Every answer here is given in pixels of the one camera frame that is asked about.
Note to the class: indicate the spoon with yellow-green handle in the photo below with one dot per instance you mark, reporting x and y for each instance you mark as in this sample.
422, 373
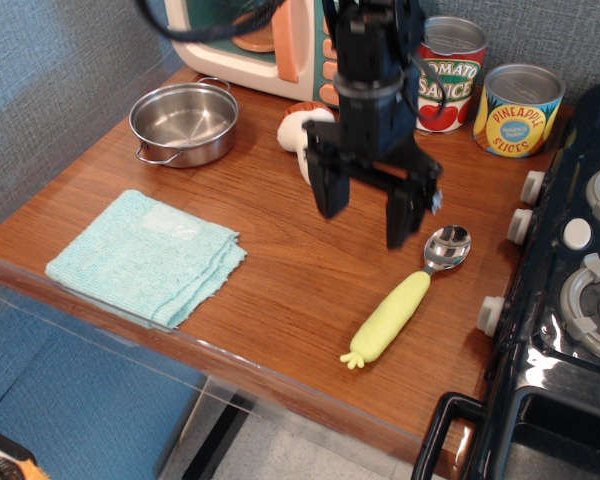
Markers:
448, 247

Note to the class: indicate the small steel pot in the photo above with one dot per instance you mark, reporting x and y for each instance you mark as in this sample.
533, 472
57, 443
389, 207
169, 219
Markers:
185, 125

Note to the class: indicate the light blue folded cloth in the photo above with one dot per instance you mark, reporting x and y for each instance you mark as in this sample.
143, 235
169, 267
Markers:
148, 260

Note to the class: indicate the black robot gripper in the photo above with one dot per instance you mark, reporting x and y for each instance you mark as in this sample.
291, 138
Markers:
373, 142

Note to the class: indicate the tomato sauce can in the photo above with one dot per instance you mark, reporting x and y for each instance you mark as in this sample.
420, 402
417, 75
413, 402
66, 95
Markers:
453, 51

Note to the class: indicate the orange object at corner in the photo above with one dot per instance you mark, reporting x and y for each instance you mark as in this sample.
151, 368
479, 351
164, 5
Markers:
16, 462

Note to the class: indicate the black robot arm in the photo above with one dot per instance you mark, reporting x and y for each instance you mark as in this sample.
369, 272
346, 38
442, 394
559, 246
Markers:
376, 43

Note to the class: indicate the black toy stove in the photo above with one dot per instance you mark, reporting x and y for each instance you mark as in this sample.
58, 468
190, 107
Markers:
540, 418

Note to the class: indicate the plush mushroom toy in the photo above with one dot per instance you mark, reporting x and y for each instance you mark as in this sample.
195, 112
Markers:
291, 135

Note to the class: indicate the teal toy microwave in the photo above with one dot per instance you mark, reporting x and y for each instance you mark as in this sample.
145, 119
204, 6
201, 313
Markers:
292, 56

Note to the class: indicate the pineapple slices can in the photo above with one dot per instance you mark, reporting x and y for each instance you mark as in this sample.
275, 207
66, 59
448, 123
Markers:
518, 106

